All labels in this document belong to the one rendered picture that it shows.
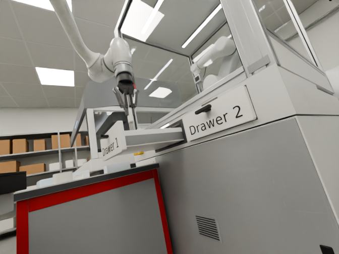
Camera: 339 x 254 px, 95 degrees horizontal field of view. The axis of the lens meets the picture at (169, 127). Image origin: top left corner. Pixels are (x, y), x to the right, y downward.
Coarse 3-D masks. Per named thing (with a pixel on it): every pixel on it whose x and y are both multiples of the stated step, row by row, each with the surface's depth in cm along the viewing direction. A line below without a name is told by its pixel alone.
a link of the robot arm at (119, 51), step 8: (112, 40) 78; (120, 40) 77; (112, 48) 76; (120, 48) 75; (128, 48) 78; (104, 56) 79; (112, 56) 75; (120, 56) 74; (128, 56) 76; (104, 64) 80; (112, 64) 77; (112, 72) 83
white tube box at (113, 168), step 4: (116, 164) 83; (120, 164) 84; (124, 164) 85; (128, 164) 86; (104, 168) 84; (108, 168) 80; (112, 168) 81; (116, 168) 82; (120, 168) 84; (124, 168) 85; (128, 168) 86; (104, 172) 85; (108, 172) 80
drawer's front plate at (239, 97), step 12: (228, 96) 51; (240, 96) 47; (216, 108) 54; (228, 108) 51; (240, 108) 47; (252, 108) 46; (192, 120) 64; (204, 120) 59; (228, 120) 51; (240, 120) 48; (192, 132) 64; (204, 132) 59; (216, 132) 56
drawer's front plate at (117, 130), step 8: (112, 128) 59; (120, 128) 54; (112, 136) 60; (120, 136) 53; (104, 144) 70; (120, 144) 53; (104, 152) 71; (112, 152) 61; (120, 152) 54; (104, 160) 72
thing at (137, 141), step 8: (168, 128) 69; (176, 128) 71; (128, 136) 57; (136, 136) 58; (144, 136) 60; (152, 136) 62; (160, 136) 65; (168, 136) 67; (176, 136) 69; (128, 144) 56; (136, 144) 58; (144, 144) 60; (152, 144) 63; (160, 144) 69; (168, 144) 76; (128, 152) 73; (136, 152) 81
